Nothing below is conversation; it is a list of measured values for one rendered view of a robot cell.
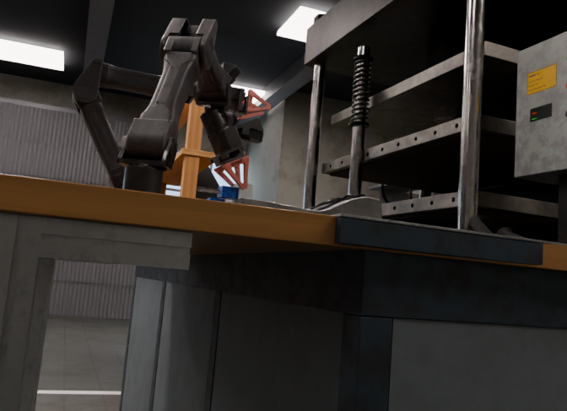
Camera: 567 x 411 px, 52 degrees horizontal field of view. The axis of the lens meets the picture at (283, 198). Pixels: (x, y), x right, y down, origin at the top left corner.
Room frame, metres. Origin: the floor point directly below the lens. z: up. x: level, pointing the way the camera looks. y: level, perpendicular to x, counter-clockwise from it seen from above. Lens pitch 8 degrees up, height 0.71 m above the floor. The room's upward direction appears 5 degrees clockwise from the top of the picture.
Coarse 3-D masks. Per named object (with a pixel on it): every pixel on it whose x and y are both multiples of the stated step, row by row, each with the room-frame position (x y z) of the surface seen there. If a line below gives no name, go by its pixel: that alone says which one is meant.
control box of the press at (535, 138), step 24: (528, 48) 1.69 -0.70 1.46; (552, 48) 1.61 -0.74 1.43; (528, 72) 1.69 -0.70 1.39; (552, 72) 1.60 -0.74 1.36; (528, 96) 1.68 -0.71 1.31; (552, 96) 1.60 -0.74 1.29; (528, 120) 1.68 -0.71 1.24; (552, 120) 1.60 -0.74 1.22; (528, 144) 1.68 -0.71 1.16; (552, 144) 1.60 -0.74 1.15; (528, 168) 1.68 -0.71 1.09; (552, 168) 1.60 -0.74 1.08
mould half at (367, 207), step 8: (240, 200) 1.35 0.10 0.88; (248, 200) 1.35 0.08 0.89; (256, 200) 1.36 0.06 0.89; (352, 200) 1.45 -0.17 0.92; (360, 200) 1.46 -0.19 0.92; (368, 200) 1.47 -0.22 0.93; (376, 200) 1.48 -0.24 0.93; (280, 208) 1.38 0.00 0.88; (288, 208) 1.39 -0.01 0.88; (296, 208) 1.40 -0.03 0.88; (304, 208) 1.40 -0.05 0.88; (328, 208) 1.45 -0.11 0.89; (336, 208) 1.44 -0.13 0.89; (344, 208) 1.45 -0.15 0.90; (352, 208) 1.45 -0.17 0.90; (360, 208) 1.46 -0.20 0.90; (368, 208) 1.47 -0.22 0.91; (376, 208) 1.48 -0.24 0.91; (368, 216) 1.47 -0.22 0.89; (376, 216) 1.48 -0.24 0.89
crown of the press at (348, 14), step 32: (352, 0) 2.43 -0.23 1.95; (384, 0) 2.18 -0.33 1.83; (416, 0) 2.10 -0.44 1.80; (448, 0) 2.08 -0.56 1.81; (512, 0) 2.04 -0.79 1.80; (544, 0) 2.02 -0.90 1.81; (320, 32) 2.72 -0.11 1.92; (352, 32) 2.44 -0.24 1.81; (384, 32) 2.41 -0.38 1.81; (416, 32) 2.38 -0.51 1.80; (448, 32) 2.34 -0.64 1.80; (512, 32) 2.31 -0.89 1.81; (544, 32) 2.28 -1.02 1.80; (352, 64) 2.81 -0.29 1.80; (384, 64) 2.78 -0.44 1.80; (416, 64) 2.74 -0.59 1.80
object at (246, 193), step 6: (222, 186) 1.39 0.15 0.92; (234, 186) 1.44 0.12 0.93; (252, 186) 1.41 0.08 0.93; (210, 192) 1.40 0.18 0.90; (216, 192) 1.40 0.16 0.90; (222, 192) 1.39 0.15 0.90; (228, 192) 1.39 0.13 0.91; (234, 192) 1.40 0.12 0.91; (240, 192) 1.40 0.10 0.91; (246, 192) 1.41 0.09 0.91; (228, 198) 1.42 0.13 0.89; (234, 198) 1.40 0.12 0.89
